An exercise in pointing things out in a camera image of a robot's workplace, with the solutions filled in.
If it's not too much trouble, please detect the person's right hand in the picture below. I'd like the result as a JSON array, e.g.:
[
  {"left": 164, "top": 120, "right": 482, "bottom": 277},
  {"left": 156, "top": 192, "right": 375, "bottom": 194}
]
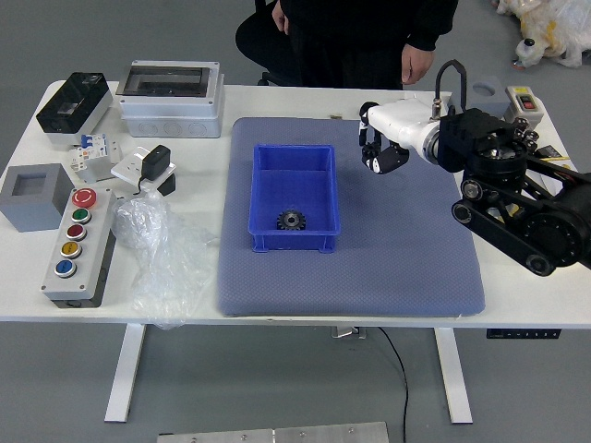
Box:
[{"left": 271, "top": 1, "right": 291, "bottom": 31}]

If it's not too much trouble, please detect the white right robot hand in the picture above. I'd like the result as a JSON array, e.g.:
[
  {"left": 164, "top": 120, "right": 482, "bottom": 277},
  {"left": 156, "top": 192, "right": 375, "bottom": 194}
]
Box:
[{"left": 358, "top": 98, "right": 440, "bottom": 176}]

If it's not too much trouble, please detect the person's left hand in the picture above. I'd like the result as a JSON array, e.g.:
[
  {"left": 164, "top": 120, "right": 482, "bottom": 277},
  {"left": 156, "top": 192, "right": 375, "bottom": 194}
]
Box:
[{"left": 400, "top": 42, "right": 436, "bottom": 85}]

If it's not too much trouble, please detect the big black gear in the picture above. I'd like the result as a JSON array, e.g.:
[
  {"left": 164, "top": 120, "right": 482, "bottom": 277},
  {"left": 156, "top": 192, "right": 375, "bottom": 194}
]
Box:
[{"left": 275, "top": 209, "right": 308, "bottom": 232}]

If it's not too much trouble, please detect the grey box with round hole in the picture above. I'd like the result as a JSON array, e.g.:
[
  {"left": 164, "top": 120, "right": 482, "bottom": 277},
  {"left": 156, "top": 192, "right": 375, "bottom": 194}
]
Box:
[{"left": 450, "top": 76, "right": 509, "bottom": 124}]

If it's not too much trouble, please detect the blue plastic box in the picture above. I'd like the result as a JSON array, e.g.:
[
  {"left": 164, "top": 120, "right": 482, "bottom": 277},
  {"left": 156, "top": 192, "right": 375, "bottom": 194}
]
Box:
[{"left": 247, "top": 144, "right": 343, "bottom": 255}]

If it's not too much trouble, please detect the white distribution box clear window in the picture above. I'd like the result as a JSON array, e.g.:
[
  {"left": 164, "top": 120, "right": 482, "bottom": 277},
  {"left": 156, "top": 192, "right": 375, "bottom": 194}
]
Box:
[{"left": 118, "top": 60, "right": 226, "bottom": 138}]

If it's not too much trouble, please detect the yellow white cardboard box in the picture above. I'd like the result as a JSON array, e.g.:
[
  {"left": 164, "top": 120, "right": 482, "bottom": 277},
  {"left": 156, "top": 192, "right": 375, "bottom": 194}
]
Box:
[{"left": 537, "top": 155, "right": 578, "bottom": 198}]

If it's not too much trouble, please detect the grey hollow square box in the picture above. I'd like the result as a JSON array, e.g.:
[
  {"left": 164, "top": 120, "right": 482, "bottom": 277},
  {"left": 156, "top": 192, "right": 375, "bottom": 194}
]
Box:
[{"left": 0, "top": 162, "right": 75, "bottom": 233}]

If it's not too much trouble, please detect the black office chair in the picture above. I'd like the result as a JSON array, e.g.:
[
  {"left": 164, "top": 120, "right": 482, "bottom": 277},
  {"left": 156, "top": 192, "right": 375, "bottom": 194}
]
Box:
[{"left": 235, "top": 0, "right": 301, "bottom": 88}]

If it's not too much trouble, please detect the person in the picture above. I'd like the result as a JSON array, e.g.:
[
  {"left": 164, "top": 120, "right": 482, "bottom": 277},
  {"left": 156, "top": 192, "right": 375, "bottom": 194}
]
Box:
[{"left": 271, "top": 0, "right": 460, "bottom": 91}]

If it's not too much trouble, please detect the plush toy in plastic bag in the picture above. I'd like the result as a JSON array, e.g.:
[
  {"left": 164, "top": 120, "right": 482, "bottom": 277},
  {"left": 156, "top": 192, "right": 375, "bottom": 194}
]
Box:
[{"left": 491, "top": 0, "right": 591, "bottom": 70}]

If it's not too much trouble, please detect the grey-blue padded mat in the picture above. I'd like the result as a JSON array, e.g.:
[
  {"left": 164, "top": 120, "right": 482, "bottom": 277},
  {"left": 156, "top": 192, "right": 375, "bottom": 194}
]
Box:
[{"left": 216, "top": 116, "right": 487, "bottom": 318}]

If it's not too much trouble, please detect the black power adapter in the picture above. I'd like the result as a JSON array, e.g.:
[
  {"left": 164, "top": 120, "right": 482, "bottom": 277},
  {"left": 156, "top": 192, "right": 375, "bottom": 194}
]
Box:
[{"left": 134, "top": 144, "right": 172, "bottom": 196}]

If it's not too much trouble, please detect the white socket plate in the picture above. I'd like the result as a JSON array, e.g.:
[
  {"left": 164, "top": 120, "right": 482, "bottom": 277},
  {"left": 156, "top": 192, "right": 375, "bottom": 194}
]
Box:
[{"left": 110, "top": 146, "right": 178, "bottom": 191}]

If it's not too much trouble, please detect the white blue circuit breaker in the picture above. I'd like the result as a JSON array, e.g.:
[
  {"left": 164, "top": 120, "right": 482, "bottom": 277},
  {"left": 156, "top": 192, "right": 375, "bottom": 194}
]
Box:
[{"left": 68, "top": 132, "right": 112, "bottom": 184}]

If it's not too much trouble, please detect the black table control panel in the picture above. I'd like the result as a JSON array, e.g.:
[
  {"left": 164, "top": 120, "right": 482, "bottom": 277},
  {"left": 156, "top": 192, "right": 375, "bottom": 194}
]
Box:
[{"left": 486, "top": 329, "right": 562, "bottom": 340}]

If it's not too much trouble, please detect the white table leg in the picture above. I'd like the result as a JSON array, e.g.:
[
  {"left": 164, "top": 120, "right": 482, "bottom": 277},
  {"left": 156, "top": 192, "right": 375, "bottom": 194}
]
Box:
[
  {"left": 103, "top": 324, "right": 147, "bottom": 424},
  {"left": 433, "top": 328, "right": 474, "bottom": 425}
]

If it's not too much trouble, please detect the clear crumpled plastic bag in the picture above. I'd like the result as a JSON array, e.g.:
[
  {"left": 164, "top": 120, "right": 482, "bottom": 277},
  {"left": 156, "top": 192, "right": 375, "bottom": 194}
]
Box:
[{"left": 110, "top": 191, "right": 222, "bottom": 330}]

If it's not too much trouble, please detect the grey five-button control station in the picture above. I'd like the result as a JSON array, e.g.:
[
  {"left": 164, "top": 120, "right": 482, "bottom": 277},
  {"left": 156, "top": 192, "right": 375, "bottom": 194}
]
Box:
[{"left": 40, "top": 186, "right": 117, "bottom": 309}]

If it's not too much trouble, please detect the silver metal plate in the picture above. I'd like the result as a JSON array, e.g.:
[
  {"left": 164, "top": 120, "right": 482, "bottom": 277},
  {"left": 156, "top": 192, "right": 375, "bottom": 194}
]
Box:
[{"left": 156, "top": 421, "right": 390, "bottom": 443}]

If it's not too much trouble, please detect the white wall switch plate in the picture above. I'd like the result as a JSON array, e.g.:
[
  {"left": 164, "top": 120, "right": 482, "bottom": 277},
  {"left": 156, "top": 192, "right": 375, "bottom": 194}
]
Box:
[{"left": 404, "top": 90, "right": 452, "bottom": 122}]

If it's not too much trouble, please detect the grey red-black button switch box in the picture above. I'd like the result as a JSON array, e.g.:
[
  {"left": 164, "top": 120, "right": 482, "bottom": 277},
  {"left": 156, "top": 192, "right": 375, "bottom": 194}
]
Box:
[{"left": 505, "top": 85, "right": 544, "bottom": 124}]

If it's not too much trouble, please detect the metal under-table bracket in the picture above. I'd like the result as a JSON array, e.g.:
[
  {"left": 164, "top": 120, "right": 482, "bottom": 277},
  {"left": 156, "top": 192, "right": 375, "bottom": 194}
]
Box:
[{"left": 331, "top": 326, "right": 368, "bottom": 341}]

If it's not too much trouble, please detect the black-lidded white enclosure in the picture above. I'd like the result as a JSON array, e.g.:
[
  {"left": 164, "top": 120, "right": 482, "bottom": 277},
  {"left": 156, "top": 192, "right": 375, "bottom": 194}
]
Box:
[{"left": 35, "top": 71, "right": 115, "bottom": 148}]

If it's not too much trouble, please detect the black floor cable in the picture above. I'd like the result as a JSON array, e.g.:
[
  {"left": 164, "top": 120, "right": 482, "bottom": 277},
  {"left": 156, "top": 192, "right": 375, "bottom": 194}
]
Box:
[{"left": 378, "top": 327, "right": 411, "bottom": 443}]

